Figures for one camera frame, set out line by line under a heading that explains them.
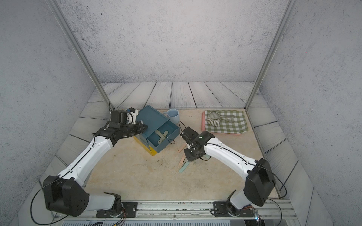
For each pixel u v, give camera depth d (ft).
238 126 3.54
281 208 2.42
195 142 1.82
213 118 3.60
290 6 2.31
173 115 3.65
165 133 2.82
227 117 3.76
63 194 1.29
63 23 2.48
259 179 1.33
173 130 2.85
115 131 1.90
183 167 2.87
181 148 3.17
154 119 2.90
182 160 2.99
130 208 2.39
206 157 1.74
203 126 3.60
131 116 2.17
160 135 2.77
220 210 2.38
